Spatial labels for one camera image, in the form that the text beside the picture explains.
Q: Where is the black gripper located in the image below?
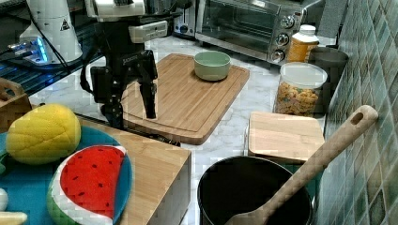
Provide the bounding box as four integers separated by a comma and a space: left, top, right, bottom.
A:
91, 22, 158, 129

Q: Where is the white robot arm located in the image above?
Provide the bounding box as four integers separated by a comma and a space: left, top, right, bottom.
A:
80, 0, 172, 128

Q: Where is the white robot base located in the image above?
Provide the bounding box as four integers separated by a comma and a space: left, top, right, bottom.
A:
20, 0, 83, 66

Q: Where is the wooden cutting board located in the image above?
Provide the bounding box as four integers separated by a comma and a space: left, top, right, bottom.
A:
122, 53, 250, 145

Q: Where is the yellow plush lemon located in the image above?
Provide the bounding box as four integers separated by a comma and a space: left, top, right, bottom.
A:
6, 104, 82, 165

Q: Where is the green ceramic bowl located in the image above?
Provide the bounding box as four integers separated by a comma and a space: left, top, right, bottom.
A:
193, 51, 231, 82

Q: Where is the plush watermelon slice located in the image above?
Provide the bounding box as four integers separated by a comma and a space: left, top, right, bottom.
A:
47, 145, 126, 225

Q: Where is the black pot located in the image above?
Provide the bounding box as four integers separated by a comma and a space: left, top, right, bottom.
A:
197, 157, 313, 225

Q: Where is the silver toaster oven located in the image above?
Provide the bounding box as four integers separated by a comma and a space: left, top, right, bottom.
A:
195, 0, 326, 65

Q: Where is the white plush item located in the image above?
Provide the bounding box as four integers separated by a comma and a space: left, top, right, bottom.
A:
0, 188, 27, 225

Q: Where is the teal container with wooden lid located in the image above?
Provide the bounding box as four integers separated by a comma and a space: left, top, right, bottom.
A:
247, 111, 326, 201

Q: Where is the clear jar with cereal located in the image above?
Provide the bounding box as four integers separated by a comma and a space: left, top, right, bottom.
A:
274, 62, 328, 117

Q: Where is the wooden spoon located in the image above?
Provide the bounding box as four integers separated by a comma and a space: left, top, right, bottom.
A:
224, 105, 378, 225

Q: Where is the orange bottle white cap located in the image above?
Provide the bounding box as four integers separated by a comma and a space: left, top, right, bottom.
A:
287, 24, 319, 62

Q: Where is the dark grey cup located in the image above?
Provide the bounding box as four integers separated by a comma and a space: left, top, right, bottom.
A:
309, 47, 348, 115

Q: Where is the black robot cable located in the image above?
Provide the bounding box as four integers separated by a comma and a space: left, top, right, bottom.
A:
26, 6, 95, 95

